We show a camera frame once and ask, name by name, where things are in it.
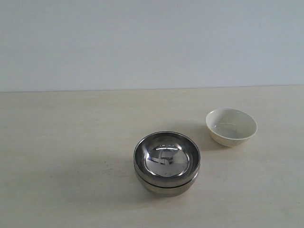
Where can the ribbed steel bowl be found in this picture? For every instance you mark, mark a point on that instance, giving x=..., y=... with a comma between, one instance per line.
x=166, y=158

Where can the smooth steel bowl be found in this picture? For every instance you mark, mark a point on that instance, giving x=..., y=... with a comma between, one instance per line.
x=167, y=191

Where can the cream ceramic bowl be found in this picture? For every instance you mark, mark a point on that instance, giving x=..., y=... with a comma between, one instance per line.
x=230, y=127

